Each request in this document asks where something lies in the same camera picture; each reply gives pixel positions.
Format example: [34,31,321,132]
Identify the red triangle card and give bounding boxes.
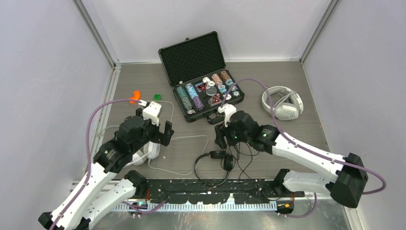
[195,82,207,92]
[209,96,222,106]

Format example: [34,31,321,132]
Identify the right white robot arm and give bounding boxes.
[215,104,368,208]

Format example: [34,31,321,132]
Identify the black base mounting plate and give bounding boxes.
[131,179,305,205]

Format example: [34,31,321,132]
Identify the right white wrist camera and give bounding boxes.
[217,103,237,127]

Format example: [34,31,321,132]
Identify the orange curved plastic piece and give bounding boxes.
[129,90,141,104]

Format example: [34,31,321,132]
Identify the white aluminium rail strip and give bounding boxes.
[111,203,280,213]

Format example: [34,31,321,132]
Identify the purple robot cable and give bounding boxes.
[47,98,169,230]
[220,79,388,219]

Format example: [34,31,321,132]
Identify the small white headphones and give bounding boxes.
[96,101,209,176]

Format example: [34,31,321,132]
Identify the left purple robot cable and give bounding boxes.
[47,98,169,230]

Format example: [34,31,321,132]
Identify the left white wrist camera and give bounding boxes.
[138,100,162,126]

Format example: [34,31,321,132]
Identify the round silver dealer button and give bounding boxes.
[205,87,217,96]

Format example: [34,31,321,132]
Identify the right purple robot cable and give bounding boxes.
[220,79,388,219]

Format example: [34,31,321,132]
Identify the green toy brick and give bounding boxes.
[154,94,161,101]

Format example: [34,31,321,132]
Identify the black on-ear headphones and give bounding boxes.
[193,139,261,187]

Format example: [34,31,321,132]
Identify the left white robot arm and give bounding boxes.
[38,102,174,230]

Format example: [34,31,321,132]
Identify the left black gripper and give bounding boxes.
[130,108,173,153]

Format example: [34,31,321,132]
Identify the black poker chip case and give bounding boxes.
[158,31,245,125]

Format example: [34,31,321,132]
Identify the large white gaming headphones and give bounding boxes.
[261,86,304,121]

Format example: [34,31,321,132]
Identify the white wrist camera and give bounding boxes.
[138,100,162,126]
[217,103,237,127]

